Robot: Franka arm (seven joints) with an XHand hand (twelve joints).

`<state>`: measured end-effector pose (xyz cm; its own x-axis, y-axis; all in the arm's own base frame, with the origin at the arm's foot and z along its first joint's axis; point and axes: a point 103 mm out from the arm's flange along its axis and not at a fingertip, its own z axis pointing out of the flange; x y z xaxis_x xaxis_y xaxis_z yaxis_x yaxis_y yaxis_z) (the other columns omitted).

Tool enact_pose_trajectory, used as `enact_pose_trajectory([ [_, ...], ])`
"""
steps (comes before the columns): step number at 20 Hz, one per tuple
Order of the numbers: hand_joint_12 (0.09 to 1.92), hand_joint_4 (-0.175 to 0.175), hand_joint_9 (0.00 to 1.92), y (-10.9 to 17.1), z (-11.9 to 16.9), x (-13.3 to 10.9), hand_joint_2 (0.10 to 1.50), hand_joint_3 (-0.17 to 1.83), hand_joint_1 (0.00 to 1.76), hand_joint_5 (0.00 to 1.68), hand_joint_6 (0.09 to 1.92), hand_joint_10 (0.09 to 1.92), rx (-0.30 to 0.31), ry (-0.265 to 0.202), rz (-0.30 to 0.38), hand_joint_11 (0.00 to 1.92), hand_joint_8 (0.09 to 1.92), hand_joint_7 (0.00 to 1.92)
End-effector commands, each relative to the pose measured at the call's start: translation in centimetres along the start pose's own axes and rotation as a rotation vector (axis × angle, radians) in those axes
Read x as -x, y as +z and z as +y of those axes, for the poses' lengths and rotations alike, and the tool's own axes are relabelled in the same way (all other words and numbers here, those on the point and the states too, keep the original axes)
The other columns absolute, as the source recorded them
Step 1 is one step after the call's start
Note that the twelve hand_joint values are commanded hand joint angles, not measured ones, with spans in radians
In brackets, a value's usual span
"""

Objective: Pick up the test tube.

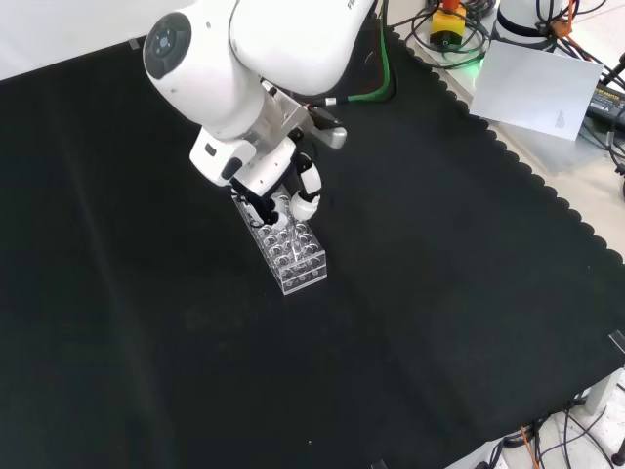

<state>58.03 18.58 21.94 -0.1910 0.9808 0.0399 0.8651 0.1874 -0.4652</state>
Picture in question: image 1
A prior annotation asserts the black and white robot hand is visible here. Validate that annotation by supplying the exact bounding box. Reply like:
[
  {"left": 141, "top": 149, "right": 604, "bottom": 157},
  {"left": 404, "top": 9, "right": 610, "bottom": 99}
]
[{"left": 188, "top": 127, "right": 324, "bottom": 232}]

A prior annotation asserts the clear glass test tube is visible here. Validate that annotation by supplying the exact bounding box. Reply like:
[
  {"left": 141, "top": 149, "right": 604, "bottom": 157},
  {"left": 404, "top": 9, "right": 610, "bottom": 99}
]
[{"left": 287, "top": 219, "right": 304, "bottom": 263}]

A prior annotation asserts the clear plastic test tube rack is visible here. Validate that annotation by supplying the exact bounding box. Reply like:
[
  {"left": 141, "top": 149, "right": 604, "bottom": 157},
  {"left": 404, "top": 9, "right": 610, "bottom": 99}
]
[{"left": 232, "top": 193, "right": 329, "bottom": 298}]

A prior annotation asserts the black scalloped-edge cloth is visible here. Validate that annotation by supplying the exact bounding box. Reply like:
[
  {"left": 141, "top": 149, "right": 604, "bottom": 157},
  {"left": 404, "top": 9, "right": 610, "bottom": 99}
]
[{"left": 0, "top": 0, "right": 625, "bottom": 469}]

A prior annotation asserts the yellow stop button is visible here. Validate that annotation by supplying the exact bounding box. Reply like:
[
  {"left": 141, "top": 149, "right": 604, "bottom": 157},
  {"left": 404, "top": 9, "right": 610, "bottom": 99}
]
[{"left": 430, "top": 0, "right": 468, "bottom": 49}]

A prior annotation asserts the pale white board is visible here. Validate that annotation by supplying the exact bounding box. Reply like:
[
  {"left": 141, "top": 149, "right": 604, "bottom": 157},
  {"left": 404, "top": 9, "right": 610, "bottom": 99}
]
[{"left": 468, "top": 39, "right": 605, "bottom": 144}]

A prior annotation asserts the black power adapter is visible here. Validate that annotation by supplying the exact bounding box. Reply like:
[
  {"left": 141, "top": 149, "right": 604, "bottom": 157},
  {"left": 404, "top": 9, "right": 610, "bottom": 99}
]
[{"left": 585, "top": 85, "right": 625, "bottom": 131}]

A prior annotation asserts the white bench leg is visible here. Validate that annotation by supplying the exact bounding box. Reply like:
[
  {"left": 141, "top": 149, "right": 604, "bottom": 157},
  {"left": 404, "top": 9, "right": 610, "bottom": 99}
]
[{"left": 584, "top": 369, "right": 625, "bottom": 417}]

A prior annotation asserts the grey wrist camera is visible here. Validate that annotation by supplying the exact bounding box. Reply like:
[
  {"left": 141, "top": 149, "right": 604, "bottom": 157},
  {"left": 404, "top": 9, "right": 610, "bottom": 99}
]
[{"left": 306, "top": 106, "right": 350, "bottom": 150}]

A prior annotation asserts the green cable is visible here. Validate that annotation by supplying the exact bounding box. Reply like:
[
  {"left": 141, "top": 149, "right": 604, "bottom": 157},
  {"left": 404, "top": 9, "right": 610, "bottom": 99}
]
[{"left": 320, "top": 0, "right": 395, "bottom": 107}]

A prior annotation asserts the black looped cable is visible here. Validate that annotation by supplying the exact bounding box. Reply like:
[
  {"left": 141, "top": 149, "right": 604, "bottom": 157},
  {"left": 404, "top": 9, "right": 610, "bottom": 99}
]
[{"left": 411, "top": 0, "right": 492, "bottom": 68}]

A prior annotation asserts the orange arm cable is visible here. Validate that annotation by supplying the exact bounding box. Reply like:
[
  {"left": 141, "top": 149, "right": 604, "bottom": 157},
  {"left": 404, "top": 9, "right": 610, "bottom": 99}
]
[{"left": 549, "top": 0, "right": 595, "bottom": 63}]

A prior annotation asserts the orange floor cable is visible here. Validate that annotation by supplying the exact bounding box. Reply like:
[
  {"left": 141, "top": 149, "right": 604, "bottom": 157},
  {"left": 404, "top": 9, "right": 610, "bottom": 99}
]
[{"left": 520, "top": 422, "right": 544, "bottom": 469}]

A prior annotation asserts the black floor cable bundle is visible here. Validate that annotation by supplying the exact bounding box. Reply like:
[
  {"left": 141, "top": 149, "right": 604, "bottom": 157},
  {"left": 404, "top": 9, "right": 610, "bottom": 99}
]
[{"left": 487, "top": 398, "right": 625, "bottom": 469}]

